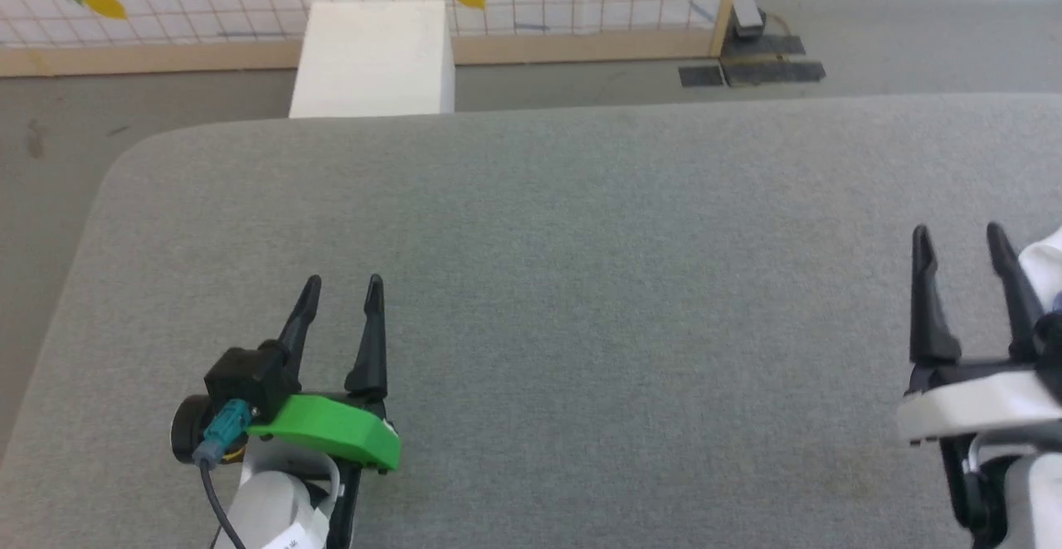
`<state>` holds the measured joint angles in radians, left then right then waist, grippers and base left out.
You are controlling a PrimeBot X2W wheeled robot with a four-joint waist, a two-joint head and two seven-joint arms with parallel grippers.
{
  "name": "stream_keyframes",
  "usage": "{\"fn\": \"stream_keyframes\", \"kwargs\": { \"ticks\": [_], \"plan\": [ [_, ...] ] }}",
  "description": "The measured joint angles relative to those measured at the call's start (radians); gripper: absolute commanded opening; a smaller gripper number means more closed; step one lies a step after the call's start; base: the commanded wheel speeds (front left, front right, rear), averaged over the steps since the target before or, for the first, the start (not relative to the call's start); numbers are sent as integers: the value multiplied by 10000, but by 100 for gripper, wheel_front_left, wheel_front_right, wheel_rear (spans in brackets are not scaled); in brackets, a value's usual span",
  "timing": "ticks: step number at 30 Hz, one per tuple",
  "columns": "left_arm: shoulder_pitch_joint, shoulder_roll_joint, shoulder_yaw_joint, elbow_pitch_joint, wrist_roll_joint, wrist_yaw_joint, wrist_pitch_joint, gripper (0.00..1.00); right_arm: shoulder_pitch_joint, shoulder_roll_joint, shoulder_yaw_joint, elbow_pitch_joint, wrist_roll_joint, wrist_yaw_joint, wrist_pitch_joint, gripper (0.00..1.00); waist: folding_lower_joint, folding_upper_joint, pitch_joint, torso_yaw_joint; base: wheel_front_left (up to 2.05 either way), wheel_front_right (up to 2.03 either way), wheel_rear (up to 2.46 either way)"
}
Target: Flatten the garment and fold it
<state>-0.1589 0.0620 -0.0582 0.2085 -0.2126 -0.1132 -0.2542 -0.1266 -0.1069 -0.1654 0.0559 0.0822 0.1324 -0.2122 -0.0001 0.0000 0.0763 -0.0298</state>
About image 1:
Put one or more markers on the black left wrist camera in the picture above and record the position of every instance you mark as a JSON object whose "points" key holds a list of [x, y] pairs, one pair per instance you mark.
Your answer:
{"points": [[249, 379]]}

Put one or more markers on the white box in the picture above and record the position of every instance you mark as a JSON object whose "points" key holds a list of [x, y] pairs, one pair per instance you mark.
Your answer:
{"points": [[373, 60]]}

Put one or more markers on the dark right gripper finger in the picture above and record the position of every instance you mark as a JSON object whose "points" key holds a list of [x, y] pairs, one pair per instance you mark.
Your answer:
{"points": [[1016, 300], [929, 317]]}

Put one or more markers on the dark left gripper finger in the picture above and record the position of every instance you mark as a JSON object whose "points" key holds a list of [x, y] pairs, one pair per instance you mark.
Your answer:
{"points": [[303, 321], [372, 350]]}

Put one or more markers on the black plate under foot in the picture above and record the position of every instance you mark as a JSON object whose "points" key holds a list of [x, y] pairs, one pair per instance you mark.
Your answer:
{"points": [[767, 46]]}

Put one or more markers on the long black floor plate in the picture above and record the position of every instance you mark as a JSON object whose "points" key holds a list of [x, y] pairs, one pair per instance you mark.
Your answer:
{"points": [[776, 72]]}

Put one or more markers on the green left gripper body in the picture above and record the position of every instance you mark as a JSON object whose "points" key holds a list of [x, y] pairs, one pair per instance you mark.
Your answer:
{"points": [[340, 429]]}

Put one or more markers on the grey fabric sofa cushion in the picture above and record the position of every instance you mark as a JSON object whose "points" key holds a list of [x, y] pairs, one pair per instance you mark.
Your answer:
{"points": [[581, 300]]}

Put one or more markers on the metal partition foot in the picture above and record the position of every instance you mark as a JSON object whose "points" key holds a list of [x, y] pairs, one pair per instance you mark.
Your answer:
{"points": [[747, 18]]}

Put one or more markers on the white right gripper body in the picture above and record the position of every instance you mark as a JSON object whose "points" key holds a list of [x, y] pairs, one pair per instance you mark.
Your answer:
{"points": [[979, 404]]}

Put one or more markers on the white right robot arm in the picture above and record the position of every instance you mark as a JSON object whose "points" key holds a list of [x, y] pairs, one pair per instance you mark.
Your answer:
{"points": [[1016, 495]]}

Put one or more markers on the lemon print wooden partition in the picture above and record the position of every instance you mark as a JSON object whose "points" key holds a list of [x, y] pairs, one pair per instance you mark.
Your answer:
{"points": [[539, 2]]}

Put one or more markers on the small black floor plate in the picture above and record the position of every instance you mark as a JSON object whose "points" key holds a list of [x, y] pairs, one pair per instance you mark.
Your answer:
{"points": [[701, 76]]}

